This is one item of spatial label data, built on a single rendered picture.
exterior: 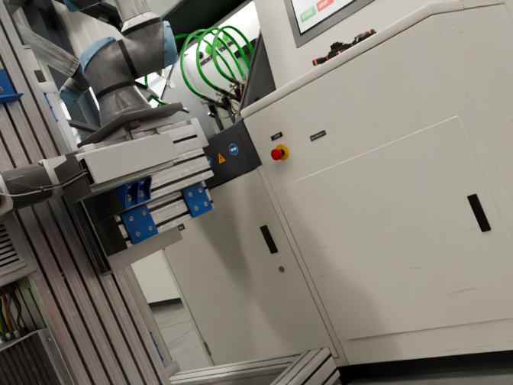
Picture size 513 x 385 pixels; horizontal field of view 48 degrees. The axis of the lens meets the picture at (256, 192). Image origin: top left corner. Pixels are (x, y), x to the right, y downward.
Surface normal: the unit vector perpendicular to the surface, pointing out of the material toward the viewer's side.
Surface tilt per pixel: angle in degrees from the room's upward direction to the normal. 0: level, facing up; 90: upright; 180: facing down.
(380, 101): 90
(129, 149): 90
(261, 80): 90
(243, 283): 90
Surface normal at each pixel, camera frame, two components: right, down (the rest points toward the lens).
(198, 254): -0.62, 0.29
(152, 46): 0.19, 0.19
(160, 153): 0.73, -0.30
